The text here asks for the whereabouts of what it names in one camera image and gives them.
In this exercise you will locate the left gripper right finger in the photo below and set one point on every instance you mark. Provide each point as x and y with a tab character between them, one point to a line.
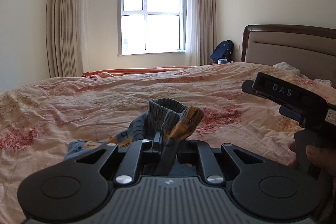
200	154

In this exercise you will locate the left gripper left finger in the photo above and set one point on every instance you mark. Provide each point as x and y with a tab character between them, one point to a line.
135	156

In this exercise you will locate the blue patterned children's pants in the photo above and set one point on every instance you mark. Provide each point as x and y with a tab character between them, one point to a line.
175	121

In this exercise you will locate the person's right hand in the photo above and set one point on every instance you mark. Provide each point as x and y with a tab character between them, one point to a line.
324	158

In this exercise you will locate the white pillow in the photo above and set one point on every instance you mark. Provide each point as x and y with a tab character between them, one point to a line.
290	69

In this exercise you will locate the pink floral bed quilt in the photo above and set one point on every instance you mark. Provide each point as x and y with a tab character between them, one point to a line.
39	120

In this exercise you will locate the orange bed sheet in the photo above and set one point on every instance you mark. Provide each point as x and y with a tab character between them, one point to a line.
131	71

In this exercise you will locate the dark blue backpack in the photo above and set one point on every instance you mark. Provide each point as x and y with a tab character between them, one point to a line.
224	50

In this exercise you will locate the beige curtain right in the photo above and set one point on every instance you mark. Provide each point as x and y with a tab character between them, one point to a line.
201	31

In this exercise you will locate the beige curtain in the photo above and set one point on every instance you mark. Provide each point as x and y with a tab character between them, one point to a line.
201	31
67	37

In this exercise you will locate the white framed window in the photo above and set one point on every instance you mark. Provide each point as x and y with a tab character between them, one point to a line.
151	26

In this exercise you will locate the beige curtain left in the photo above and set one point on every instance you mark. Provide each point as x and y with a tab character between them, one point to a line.
67	37

